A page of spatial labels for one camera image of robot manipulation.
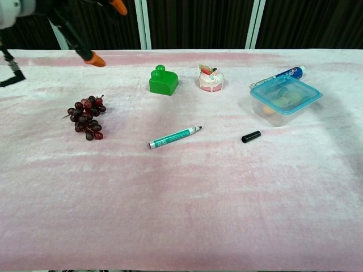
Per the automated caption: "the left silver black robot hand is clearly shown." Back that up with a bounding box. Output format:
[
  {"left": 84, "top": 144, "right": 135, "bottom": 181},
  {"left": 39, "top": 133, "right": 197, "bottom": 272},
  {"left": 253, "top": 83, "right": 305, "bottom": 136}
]
[{"left": 0, "top": 0, "right": 128, "bottom": 88}]

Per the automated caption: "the green white marker pen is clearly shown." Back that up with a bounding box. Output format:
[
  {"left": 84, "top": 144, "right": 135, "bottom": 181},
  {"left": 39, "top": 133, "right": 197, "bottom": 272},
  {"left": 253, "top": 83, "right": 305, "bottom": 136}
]
[{"left": 147, "top": 125, "right": 204, "bottom": 150}]

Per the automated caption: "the black marker cap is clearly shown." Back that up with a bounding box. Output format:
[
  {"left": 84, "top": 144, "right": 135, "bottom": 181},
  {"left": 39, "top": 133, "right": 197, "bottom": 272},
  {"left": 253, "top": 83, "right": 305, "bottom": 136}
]
[{"left": 241, "top": 130, "right": 262, "bottom": 144}]

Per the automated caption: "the black ribbed partition panel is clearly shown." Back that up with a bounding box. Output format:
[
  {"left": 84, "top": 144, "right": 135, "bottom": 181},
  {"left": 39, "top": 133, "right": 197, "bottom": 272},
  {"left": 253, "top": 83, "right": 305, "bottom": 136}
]
[
  {"left": 255, "top": 0, "right": 363, "bottom": 49},
  {"left": 0, "top": 16, "right": 62, "bottom": 50},
  {"left": 147, "top": 0, "right": 255, "bottom": 49},
  {"left": 56, "top": 0, "right": 142, "bottom": 50}
]

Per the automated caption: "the dark red grape bunch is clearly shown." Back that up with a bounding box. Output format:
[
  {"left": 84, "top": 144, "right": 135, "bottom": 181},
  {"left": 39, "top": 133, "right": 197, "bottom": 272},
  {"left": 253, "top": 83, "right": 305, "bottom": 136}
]
[{"left": 61, "top": 95, "right": 107, "bottom": 141}]

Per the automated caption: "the green toy building block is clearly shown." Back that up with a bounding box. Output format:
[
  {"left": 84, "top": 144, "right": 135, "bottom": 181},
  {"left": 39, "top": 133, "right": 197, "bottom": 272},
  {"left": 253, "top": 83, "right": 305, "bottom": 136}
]
[{"left": 149, "top": 64, "right": 179, "bottom": 96}]

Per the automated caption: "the pink toy cake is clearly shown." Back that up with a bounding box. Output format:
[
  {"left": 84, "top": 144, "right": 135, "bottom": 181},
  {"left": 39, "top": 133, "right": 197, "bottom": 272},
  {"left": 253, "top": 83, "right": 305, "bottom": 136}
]
[{"left": 195, "top": 64, "right": 225, "bottom": 94}]

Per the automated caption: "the pink table cloth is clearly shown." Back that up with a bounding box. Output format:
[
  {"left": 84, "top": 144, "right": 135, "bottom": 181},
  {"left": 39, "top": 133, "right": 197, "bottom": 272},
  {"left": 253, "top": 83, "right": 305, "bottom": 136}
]
[{"left": 0, "top": 48, "right": 363, "bottom": 271}]

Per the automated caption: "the blue white toothpaste tube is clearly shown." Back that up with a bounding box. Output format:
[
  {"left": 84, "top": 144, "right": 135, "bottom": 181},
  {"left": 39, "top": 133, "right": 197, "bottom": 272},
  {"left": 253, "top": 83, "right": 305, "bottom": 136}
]
[{"left": 249, "top": 65, "right": 306, "bottom": 88}]

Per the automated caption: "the clear box with blue lid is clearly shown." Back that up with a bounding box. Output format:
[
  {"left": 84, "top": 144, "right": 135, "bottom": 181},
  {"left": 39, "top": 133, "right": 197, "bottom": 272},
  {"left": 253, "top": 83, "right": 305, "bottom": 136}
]
[{"left": 249, "top": 76, "right": 323, "bottom": 127}]

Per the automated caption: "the white partition post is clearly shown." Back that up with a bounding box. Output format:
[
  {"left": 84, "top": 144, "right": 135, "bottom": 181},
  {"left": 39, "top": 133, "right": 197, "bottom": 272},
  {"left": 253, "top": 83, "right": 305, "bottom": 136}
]
[
  {"left": 244, "top": 0, "right": 261, "bottom": 50},
  {"left": 134, "top": 0, "right": 153, "bottom": 50},
  {"left": 48, "top": 18, "right": 70, "bottom": 50}
]

